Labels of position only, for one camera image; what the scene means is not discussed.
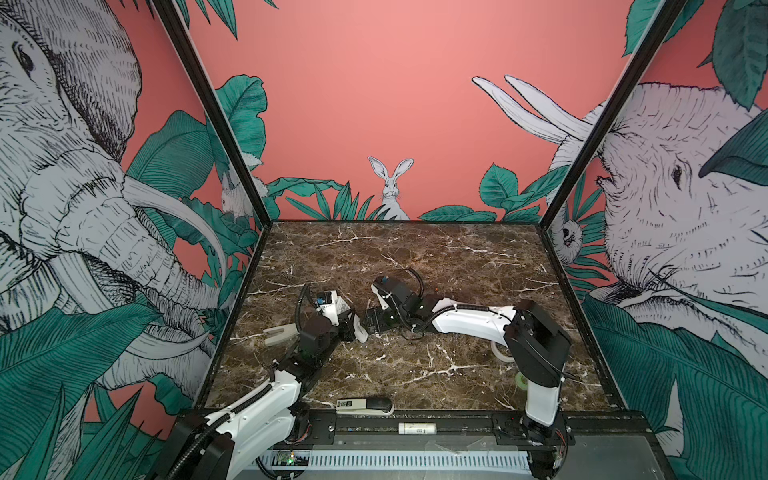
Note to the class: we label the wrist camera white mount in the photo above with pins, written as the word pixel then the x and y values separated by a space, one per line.
pixel 380 289
pixel 331 305

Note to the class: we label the white remote control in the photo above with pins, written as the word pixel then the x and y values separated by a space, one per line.
pixel 359 331

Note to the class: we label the white label tube on rail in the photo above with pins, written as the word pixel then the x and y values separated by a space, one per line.
pixel 417 428

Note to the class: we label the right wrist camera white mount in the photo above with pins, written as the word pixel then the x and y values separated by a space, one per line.
pixel 380 289

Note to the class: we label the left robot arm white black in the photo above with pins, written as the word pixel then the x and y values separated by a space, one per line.
pixel 223 443

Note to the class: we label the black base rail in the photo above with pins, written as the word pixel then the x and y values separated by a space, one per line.
pixel 504 426

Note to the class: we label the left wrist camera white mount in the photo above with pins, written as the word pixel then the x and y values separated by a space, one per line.
pixel 331 305

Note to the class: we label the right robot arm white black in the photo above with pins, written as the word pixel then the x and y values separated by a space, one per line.
pixel 538 345

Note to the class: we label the white battery cover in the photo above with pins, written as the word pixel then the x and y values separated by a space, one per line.
pixel 279 334

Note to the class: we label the white slotted cable duct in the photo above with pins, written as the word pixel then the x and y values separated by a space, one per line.
pixel 515 462

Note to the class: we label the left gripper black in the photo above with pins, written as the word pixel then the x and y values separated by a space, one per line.
pixel 345 328

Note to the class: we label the white tape roll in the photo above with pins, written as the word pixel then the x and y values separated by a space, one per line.
pixel 499 355

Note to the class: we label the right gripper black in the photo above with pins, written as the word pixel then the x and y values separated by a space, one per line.
pixel 381 325

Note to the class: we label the black and white stapler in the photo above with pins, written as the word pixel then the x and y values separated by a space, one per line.
pixel 365 406

